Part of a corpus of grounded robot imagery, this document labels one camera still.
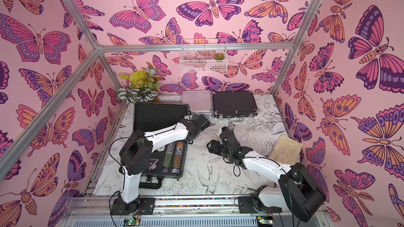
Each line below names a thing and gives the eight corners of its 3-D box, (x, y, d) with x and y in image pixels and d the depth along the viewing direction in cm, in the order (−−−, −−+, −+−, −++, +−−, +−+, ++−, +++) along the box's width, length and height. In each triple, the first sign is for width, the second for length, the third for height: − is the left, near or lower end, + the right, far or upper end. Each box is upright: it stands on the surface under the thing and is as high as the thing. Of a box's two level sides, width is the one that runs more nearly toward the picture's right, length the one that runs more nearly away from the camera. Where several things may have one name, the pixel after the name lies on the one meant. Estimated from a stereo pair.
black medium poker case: (213, 119, 109) (213, 112, 103) (212, 94, 124) (212, 87, 119) (255, 118, 109) (258, 112, 103) (249, 93, 124) (251, 87, 119)
